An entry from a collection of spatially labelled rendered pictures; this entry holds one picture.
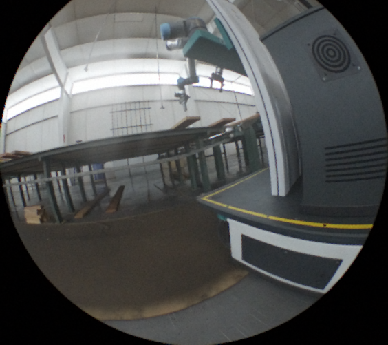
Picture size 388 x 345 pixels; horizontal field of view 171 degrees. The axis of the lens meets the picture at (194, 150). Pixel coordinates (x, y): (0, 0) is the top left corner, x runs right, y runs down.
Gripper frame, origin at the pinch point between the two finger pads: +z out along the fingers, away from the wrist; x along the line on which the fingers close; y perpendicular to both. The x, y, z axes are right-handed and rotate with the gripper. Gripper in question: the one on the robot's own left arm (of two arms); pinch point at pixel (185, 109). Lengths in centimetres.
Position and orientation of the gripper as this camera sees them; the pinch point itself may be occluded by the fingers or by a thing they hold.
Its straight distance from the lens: 131.5
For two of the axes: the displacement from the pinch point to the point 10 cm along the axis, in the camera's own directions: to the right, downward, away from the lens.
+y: 8.5, -1.4, 5.1
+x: -5.0, 1.1, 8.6
